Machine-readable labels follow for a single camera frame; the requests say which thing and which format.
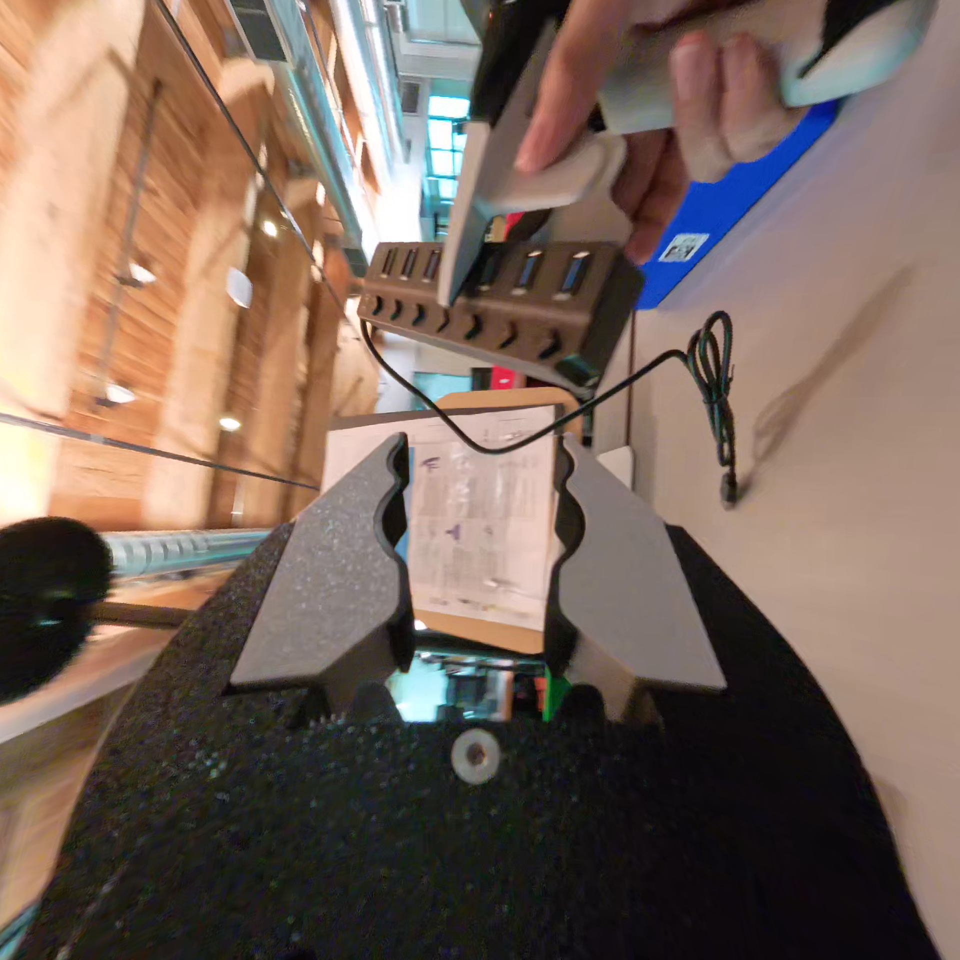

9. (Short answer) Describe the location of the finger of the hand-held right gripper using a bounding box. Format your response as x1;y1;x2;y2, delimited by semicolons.
436;15;560;309

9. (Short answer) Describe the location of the silver ventilation duct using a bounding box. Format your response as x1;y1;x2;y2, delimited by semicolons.
101;528;273;580
273;0;380;252

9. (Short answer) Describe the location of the tan board with instruction sheets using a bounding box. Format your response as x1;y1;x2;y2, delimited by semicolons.
321;386;588;655

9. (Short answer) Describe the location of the person's right hand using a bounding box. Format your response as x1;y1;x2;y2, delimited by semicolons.
516;0;807;265

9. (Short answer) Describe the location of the black fuzzy round object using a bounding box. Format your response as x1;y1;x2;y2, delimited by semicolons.
0;517;115;704

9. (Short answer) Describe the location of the black seven-port usb hub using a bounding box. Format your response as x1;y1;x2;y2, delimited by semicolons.
356;241;646;391

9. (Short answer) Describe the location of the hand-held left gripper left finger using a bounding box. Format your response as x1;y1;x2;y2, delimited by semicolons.
228;432;416;717

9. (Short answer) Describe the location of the blue plastic bin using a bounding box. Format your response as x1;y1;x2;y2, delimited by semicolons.
636;101;840;311

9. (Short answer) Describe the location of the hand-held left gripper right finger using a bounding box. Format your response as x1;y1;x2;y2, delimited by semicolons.
541;433;729;723

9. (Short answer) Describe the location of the ceiling vent unit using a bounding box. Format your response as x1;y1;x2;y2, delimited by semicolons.
225;0;292;65

